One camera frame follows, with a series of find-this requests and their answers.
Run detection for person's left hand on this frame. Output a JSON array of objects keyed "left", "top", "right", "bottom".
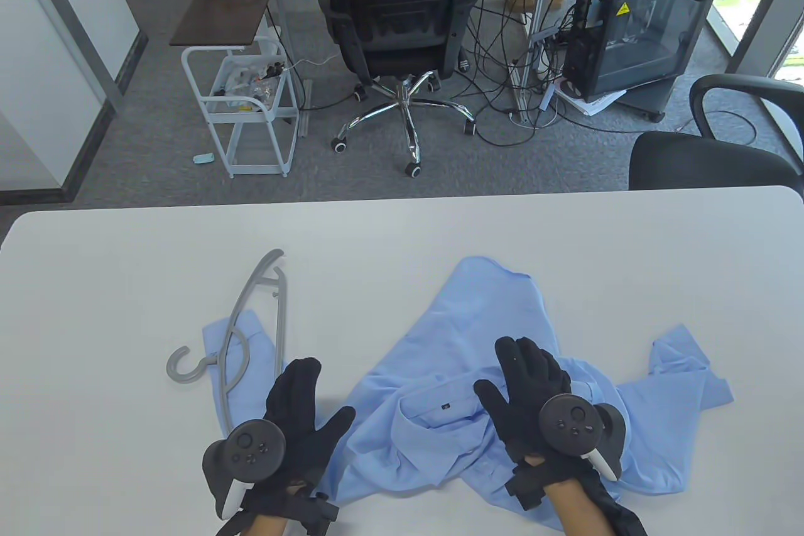
[{"left": 217, "top": 358, "right": 357, "bottom": 536}]

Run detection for person's right hand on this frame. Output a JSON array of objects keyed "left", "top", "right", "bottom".
[{"left": 473, "top": 336, "right": 613, "bottom": 511}]

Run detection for light blue long-sleeve shirt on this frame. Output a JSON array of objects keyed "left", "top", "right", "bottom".
[{"left": 202, "top": 256, "right": 734, "bottom": 530}]

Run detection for gray plastic hanger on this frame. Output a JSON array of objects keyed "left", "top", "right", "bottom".
[{"left": 166, "top": 249, "right": 290, "bottom": 439}]

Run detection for person's right forearm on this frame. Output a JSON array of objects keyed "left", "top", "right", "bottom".
[{"left": 543, "top": 479, "right": 613, "bottom": 536}]

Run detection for person's left forearm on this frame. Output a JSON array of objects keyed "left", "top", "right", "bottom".
[{"left": 242, "top": 512, "right": 293, "bottom": 536}]

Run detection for black handheld controller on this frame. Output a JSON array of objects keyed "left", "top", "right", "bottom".
[
  {"left": 539, "top": 395, "right": 627, "bottom": 481},
  {"left": 202, "top": 420, "right": 288, "bottom": 521}
]

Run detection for white rolling cart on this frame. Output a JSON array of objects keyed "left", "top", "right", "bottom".
[{"left": 181, "top": 36, "right": 300, "bottom": 178}]

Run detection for black armchair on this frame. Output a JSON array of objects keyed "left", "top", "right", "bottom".
[{"left": 628, "top": 74, "right": 804, "bottom": 191}]

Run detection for white papers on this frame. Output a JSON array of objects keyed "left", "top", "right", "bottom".
[{"left": 556, "top": 84, "right": 629, "bottom": 117}]

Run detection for aluminium profile bar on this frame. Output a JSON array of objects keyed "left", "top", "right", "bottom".
[{"left": 298, "top": 79, "right": 313, "bottom": 138}]

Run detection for black computer stand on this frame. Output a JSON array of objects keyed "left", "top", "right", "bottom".
[{"left": 622, "top": 80, "right": 676, "bottom": 122}]

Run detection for clear storage bin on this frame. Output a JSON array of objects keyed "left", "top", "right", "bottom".
[{"left": 210, "top": 55, "right": 283, "bottom": 116}]

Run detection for black computer tower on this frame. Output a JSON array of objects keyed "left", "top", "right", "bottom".
[{"left": 561, "top": 0, "right": 714, "bottom": 103}]

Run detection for dark wooden side table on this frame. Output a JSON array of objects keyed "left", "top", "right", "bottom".
[{"left": 170, "top": 0, "right": 277, "bottom": 48}]

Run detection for tangle of black cables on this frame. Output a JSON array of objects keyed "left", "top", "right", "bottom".
[{"left": 455, "top": 0, "right": 761, "bottom": 150}]

